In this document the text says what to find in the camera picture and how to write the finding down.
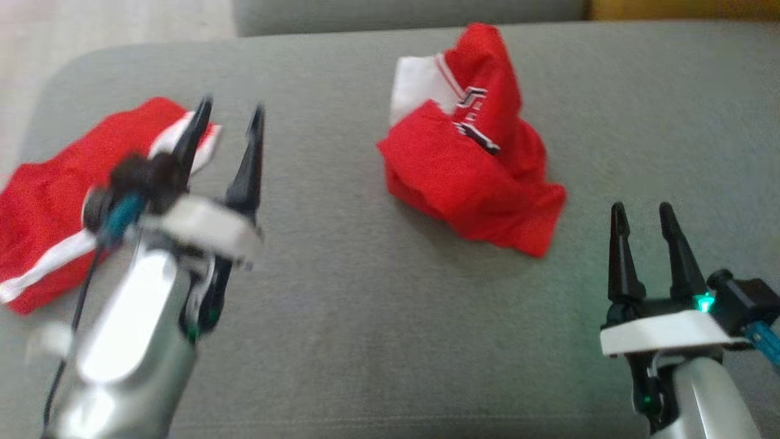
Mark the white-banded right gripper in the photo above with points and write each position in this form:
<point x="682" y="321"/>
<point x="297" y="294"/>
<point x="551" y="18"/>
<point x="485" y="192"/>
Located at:
<point x="664" y="332"/>

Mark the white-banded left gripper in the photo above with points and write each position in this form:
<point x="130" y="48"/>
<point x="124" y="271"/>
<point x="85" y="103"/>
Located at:
<point x="207" y="225"/>

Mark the red shorts with white stripe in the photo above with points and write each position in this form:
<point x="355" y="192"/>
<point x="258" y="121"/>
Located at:
<point x="42" y="207"/>

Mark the red shirt with white sleeves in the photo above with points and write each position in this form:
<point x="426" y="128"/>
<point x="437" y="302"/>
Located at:
<point x="469" y="177"/>

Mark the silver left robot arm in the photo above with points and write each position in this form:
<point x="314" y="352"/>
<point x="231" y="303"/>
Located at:
<point x="134" y="341"/>

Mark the grey fabric sofa seat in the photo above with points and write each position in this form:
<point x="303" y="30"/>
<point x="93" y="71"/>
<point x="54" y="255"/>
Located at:
<point x="365" y="317"/>

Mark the yellow-brown background object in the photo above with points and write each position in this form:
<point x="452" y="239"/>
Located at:
<point x="682" y="8"/>

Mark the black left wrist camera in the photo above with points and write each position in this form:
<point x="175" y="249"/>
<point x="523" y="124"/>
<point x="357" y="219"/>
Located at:
<point x="146" y="177"/>

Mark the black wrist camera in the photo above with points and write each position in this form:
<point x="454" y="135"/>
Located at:
<point x="746" y="302"/>
<point x="146" y="177"/>

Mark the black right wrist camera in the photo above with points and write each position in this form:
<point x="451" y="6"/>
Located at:
<point x="746" y="302"/>

